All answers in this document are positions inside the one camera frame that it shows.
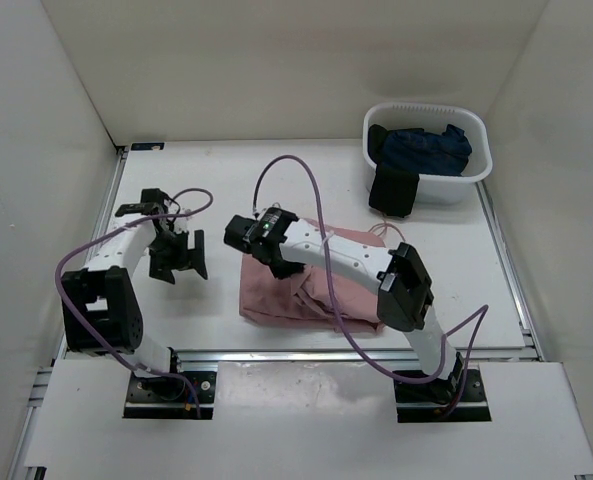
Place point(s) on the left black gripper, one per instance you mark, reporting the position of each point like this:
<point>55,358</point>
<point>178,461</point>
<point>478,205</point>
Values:
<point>195,258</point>

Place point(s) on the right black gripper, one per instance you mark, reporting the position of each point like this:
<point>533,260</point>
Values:
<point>289,270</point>

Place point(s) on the pink trousers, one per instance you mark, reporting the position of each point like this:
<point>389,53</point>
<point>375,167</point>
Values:
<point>302,301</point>

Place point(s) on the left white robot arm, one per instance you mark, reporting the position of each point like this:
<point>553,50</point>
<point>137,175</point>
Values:
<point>101,313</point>

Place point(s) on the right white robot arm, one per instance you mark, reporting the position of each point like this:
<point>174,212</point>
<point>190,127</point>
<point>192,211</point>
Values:
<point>399,280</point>

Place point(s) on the black trousers over basket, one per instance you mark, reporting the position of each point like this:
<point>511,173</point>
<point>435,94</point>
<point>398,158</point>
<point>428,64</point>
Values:
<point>395,185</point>

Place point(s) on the blue trousers in basket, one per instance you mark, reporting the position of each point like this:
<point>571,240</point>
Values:
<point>421,152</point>

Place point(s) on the white plastic basket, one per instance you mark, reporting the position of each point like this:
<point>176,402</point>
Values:
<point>433,189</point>

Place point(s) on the aluminium table edge rail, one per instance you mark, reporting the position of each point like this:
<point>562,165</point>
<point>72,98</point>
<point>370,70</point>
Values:
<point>58,346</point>

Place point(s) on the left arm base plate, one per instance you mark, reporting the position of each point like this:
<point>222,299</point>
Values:
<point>159,398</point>

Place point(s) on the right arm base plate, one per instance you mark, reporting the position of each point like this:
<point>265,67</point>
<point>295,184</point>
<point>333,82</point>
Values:
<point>418,404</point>

